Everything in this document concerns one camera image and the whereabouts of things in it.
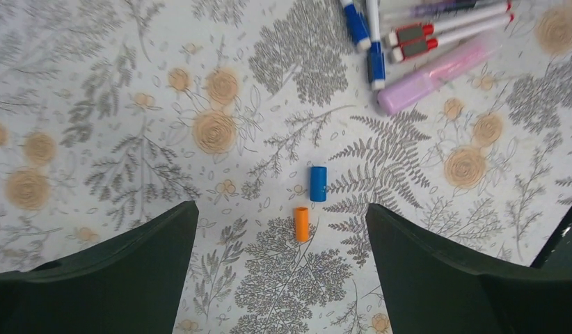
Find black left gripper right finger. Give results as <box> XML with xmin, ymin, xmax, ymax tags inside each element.
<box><xmin>365</xmin><ymin>204</ymin><xmax>572</xmax><ymax>333</ymax></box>

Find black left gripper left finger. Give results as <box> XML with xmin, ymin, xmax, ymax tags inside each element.
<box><xmin>0</xmin><ymin>201</ymin><xmax>199</xmax><ymax>333</ymax></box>

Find orange pen cap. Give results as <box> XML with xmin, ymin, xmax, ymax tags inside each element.
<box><xmin>294</xmin><ymin>207</ymin><xmax>310</xmax><ymax>243</ymax></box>

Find blue pen cap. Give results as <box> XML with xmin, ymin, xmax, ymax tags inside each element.
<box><xmin>309</xmin><ymin>166</ymin><xmax>327</xmax><ymax>202</ymax></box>

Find purple pen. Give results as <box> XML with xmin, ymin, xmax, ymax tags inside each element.
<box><xmin>380</xmin><ymin>0</ymin><xmax>504</xmax><ymax>22</ymax></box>

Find floral patterned table mat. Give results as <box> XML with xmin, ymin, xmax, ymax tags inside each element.
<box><xmin>0</xmin><ymin>1</ymin><xmax>572</xmax><ymax>333</ymax></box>

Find pink highlighter marker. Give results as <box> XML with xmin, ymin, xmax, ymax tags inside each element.
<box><xmin>376</xmin><ymin>33</ymin><xmax>502</xmax><ymax>116</ymax></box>

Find white marker red cap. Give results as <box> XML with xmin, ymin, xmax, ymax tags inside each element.
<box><xmin>389</xmin><ymin>13</ymin><xmax>515</xmax><ymax>63</ymax></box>
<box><xmin>383</xmin><ymin>1</ymin><xmax>512</xmax><ymax>47</ymax></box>

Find white marker blue eraser cap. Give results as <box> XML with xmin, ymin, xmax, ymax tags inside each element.
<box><xmin>340</xmin><ymin>0</ymin><xmax>371</xmax><ymax>52</ymax></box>

